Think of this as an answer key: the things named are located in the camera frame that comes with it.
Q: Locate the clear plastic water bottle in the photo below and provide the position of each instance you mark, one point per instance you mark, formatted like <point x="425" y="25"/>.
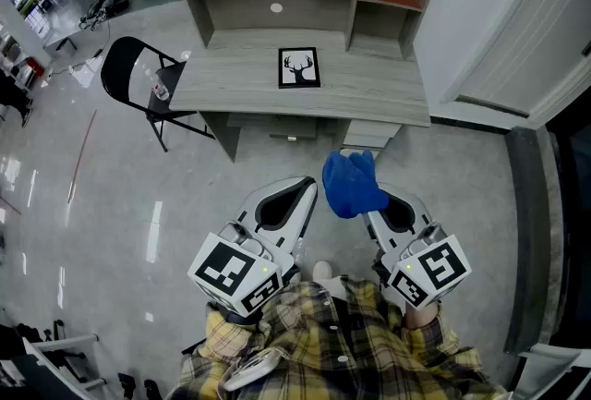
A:
<point x="160" y="89"/>

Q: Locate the person's right forearm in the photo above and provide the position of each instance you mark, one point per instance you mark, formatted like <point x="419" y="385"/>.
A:
<point x="425" y="319"/>

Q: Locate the red box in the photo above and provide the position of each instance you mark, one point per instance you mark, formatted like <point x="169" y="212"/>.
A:
<point x="36" y="67"/>

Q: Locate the framed deer antler picture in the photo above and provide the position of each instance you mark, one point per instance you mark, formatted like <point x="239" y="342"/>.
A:
<point x="299" y="68"/>

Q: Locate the person's white shoe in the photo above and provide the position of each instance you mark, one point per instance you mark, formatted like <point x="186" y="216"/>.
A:
<point x="322" y="271"/>

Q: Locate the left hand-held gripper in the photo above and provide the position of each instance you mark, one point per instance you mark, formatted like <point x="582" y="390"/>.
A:
<point x="231" y="271"/>

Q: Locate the blue fluffy cloth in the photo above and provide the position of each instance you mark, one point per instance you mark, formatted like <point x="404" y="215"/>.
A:
<point x="351" y="185"/>

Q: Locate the person's left forearm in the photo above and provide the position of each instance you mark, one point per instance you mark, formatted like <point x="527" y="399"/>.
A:
<point x="231" y="335"/>

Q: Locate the white hanging controller device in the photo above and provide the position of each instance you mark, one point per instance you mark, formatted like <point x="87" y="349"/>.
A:
<point x="251" y="370"/>

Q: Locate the white panel door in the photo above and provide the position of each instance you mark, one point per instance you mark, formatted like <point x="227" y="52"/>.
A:
<point x="531" y="42"/>

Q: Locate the black backpack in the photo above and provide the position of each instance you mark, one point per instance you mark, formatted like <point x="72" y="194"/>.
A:
<point x="108" y="3"/>

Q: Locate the grey wooden desk with shelves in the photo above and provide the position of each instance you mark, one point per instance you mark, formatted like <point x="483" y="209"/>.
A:
<point x="258" y="84"/>

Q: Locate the black folding stand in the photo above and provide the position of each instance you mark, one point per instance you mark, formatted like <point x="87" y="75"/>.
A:
<point x="57" y="343"/>

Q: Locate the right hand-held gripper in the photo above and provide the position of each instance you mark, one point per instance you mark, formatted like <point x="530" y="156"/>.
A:
<point x="434" y="271"/>

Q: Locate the person's yellow plaid shirt body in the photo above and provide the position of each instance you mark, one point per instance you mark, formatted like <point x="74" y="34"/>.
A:
<point x="323" y="343"/>

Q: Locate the white shelf unit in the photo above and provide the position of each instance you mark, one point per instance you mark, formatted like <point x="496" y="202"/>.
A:
<point x="549" y="370"/>

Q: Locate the black folding chair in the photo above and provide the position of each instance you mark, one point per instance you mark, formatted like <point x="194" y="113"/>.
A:
<point x="117" y="65"/>

